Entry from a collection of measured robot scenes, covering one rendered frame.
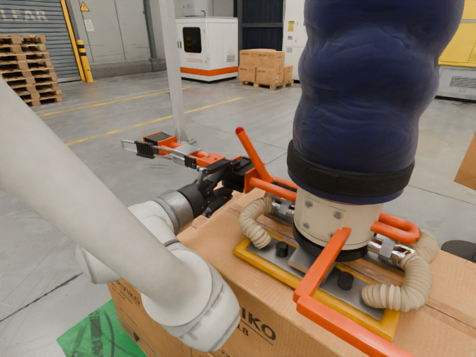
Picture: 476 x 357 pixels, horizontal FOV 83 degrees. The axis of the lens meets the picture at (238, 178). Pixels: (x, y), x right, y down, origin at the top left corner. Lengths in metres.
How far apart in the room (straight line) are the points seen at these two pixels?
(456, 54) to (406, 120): 7.29
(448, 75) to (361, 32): 7.44
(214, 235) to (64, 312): 1.39
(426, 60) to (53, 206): 0.46
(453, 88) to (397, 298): 7.43
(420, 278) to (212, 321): 0.36
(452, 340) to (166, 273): 0.51
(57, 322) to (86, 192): 1.71
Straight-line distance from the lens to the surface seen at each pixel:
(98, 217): 0.28
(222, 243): 0.70
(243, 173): 0.68
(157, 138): 0.93
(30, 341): 1.96
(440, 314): 0.69
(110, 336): 1.78
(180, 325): 0.42
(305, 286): 0.43
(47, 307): 2.06
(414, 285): 0.57
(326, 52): 0.44
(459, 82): 7.85
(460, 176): 2.04
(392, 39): 0.43
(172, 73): 3.67
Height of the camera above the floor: 1.42
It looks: 29 degrees down
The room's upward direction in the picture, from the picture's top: straight up
